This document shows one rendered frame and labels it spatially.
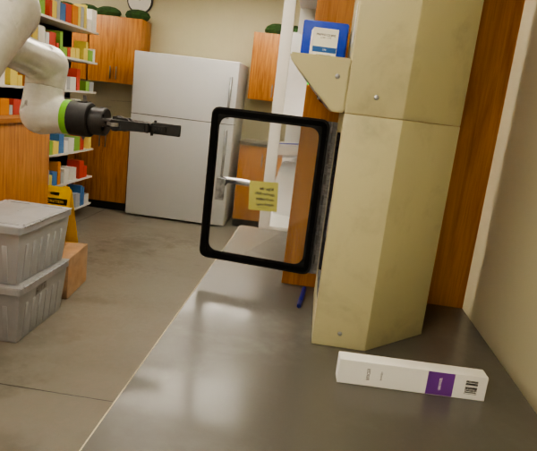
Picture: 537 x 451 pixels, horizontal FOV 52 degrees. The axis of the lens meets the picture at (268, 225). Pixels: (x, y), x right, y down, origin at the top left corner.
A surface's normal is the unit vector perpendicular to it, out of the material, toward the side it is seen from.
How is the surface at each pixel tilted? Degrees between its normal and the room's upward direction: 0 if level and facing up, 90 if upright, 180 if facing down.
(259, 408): 0
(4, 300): 96
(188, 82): 90
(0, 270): 95
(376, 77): 90
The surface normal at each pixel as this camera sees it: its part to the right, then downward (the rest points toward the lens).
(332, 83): -0.10, 0.21
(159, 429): 0.11, -0.97
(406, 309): 0.63, 0.24
